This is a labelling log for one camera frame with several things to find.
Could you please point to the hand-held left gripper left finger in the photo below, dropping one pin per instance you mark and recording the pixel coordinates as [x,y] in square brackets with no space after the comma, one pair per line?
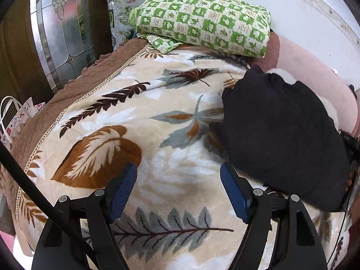
[123,187]

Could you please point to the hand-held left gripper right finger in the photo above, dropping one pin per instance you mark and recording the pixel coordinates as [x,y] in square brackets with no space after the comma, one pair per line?
[234,187]

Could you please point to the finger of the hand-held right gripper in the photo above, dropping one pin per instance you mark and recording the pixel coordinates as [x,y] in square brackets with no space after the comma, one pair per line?
[350,143]

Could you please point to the green checked quilt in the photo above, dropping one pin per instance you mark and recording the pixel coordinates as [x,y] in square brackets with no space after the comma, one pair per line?
[202,19]

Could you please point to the printed pillow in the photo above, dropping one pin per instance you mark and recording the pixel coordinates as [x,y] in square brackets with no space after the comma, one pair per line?
[121,8]

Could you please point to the leaf print blanket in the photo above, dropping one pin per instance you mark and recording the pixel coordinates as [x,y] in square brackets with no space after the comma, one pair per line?
[174,135]

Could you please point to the printed paper bag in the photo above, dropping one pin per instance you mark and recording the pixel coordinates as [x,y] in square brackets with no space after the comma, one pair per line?
[17,121]

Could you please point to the brown quilted bed cover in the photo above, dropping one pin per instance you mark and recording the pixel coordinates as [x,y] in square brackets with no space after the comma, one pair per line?
[73,90]

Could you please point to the black coat with fur collar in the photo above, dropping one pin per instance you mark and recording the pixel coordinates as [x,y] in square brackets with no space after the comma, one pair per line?
[281,135]

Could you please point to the leaded glass door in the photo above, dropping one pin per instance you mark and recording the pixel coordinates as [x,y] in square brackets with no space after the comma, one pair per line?
[59,33]

